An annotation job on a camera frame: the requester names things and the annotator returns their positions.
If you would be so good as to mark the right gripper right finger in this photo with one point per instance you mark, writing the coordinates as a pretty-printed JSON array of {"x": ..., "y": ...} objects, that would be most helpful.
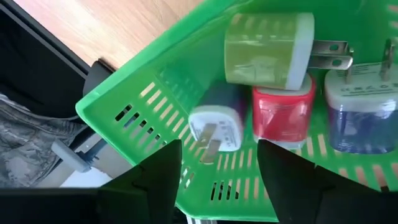
[{"x": 304, "y": 193}]

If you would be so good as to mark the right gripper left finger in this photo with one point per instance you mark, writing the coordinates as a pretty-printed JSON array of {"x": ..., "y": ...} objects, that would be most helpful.
[{"x": 149, "y": 193}]

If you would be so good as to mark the pink white charger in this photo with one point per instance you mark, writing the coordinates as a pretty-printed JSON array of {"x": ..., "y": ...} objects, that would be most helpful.
[{"x": 280, "y": 118}]

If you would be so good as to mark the purple white charger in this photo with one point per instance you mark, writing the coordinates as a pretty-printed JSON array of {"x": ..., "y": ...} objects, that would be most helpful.
[
  {"x": 217, "y": 124},
  {"x": 360, "y": 130}
]

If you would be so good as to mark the green plastic basket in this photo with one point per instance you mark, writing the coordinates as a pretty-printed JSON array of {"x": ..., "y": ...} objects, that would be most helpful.
[{"x": 199, "y": 62}]

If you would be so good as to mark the green white charger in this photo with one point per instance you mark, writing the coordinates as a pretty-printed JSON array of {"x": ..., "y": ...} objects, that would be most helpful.
[{"x": 258, "y": 46}]

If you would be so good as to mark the white bar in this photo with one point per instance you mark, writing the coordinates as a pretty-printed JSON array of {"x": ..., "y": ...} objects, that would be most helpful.
[{"x": 87, "y": 182}]

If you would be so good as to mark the black aluminium table frame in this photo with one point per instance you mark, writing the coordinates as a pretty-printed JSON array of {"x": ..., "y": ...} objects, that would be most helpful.
[{"x": 31, "y": 62}]

